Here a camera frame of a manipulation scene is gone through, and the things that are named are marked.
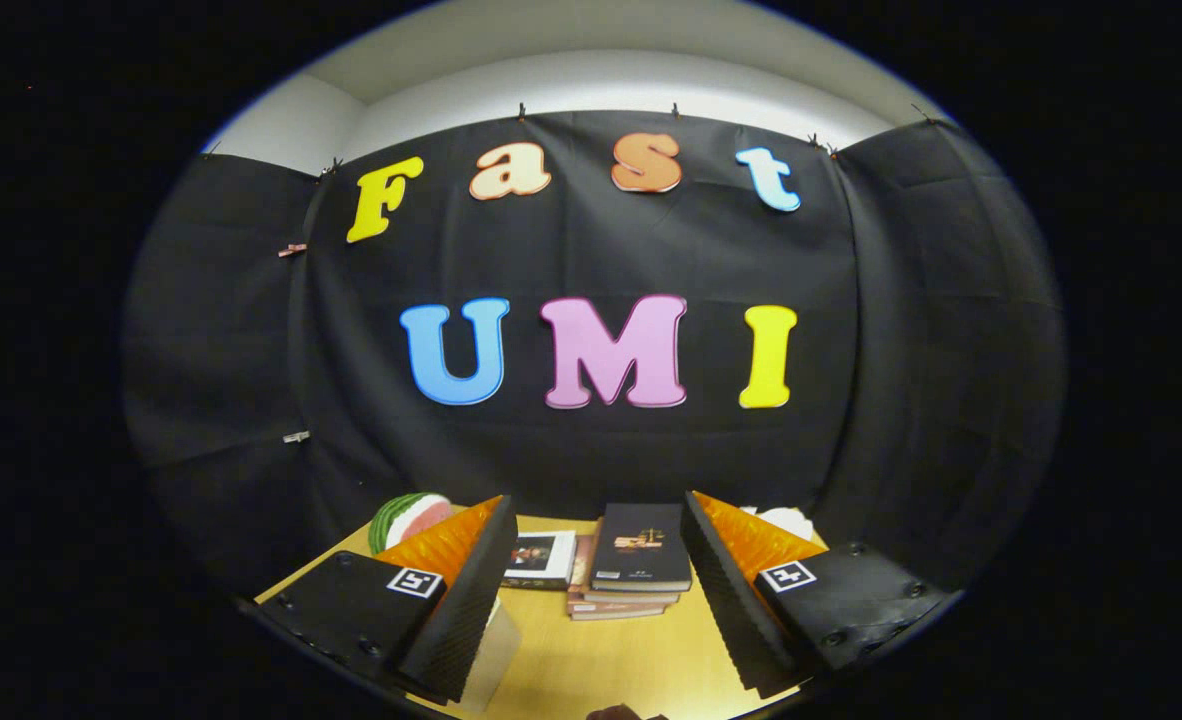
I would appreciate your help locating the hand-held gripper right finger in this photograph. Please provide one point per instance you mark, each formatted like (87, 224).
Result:
(731, 600)

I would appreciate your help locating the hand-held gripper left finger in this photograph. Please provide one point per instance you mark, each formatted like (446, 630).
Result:
(471, 590)

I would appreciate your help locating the beige fabric storage box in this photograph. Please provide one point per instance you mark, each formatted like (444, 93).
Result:
(496, 650)

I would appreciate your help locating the white portrait cover book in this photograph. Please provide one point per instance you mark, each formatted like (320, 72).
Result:
(541, 555)

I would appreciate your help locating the white plush toy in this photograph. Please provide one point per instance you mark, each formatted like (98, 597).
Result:
(786, 522)

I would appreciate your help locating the watermelon slice toy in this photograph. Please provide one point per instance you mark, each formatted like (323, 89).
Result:
(396, 520)

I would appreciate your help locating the black hardcover book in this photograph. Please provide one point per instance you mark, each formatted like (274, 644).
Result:
(641, 545)

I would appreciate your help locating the maroon hardcover book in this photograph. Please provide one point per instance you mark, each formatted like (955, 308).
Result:
(616, 612)

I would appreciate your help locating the pink clothespin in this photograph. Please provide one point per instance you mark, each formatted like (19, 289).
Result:
(292, 249)

